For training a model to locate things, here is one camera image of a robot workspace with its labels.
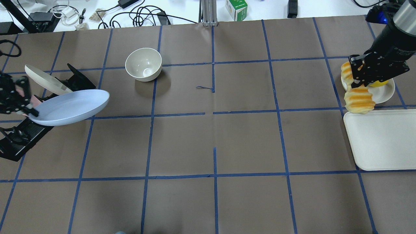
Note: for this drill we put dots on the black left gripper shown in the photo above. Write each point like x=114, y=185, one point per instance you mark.
x=12, y=96

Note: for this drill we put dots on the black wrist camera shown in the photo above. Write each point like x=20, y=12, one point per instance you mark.
x=381, y=14

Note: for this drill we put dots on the aluminium frame post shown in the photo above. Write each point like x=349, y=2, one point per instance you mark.
x=208, y=12

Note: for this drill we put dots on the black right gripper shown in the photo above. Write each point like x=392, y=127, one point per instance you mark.
x=392, y=41

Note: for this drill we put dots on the green white carton box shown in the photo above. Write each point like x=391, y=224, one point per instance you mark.
x=238, y=9

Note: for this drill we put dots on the pink plate in rack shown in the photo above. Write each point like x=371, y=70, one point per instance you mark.
x=30, y=101

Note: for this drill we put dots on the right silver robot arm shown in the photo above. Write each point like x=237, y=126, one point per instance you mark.
x=404, y=18

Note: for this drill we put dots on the black laptop charger brick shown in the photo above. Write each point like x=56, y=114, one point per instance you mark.
x=126, y=3

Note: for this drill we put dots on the yellow lemon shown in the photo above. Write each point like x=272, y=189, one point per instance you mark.
x=379, y=83

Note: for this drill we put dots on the cream ceramic bowl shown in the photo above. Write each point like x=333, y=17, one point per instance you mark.
x=144, y=64

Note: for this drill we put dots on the black power adapter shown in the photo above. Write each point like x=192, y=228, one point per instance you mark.
x=292, y=8

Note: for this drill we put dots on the cream plate in rack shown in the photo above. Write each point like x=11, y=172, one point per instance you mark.
x=47, y=81

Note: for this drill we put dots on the light blue plate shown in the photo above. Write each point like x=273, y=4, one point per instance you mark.
x=71, y=107

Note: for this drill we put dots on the cream round plate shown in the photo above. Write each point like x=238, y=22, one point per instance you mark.
x=378, y=94

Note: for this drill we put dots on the white rectangular tray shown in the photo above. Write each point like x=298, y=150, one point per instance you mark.
x=382, y=140

